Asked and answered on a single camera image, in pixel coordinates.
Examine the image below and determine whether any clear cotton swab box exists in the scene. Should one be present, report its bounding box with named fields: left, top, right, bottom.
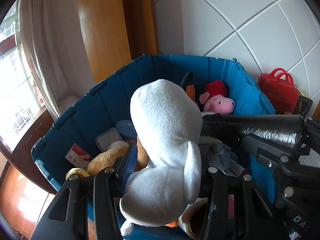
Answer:
left=95, top=127, right=123, bottom=152

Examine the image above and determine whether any pig plush orange dress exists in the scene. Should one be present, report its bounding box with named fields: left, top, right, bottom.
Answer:
left=180, top=72, right=198, bottom=105

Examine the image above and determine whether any blue plastic storage crate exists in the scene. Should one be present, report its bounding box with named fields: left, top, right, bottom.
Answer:
left=30, top=53, right=277, bottom=240

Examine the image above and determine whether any white red carton box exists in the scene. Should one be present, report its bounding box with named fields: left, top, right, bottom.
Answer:
left=65, top=144, right=92, bottom=170

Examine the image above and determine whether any pig plush red dress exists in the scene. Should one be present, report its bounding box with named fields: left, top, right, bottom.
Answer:
left=199, top=80, right=236, bottom=115

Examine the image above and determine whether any black gift box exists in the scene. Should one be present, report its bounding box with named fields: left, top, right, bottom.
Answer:
left=293, top=88, right=313, bottom=119

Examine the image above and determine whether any white plush duck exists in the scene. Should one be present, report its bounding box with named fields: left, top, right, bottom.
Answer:
left=119, top=79, right=202, bottom=236

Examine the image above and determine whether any black roll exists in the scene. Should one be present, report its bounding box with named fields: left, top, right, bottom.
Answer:
left=201, top=114, right=304, bottom=153

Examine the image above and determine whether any red toy suitcase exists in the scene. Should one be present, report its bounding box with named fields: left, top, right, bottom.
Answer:
left=258, top=68, right=299, bottom=114

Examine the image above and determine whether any blue plastic toy handle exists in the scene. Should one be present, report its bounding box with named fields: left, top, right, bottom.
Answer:
left=116, top=120, right=137, bottom=139

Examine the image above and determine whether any grey furry plush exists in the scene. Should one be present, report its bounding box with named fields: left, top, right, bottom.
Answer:
left=199, top=142, right=231, bottom=170

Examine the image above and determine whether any white curtain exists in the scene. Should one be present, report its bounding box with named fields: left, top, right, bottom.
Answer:
left=18, top=0, right=97, bottom=120

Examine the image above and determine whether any dark wooden cabinet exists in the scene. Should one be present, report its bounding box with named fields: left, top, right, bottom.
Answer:
left=0, top=107, right=58, bottom=196

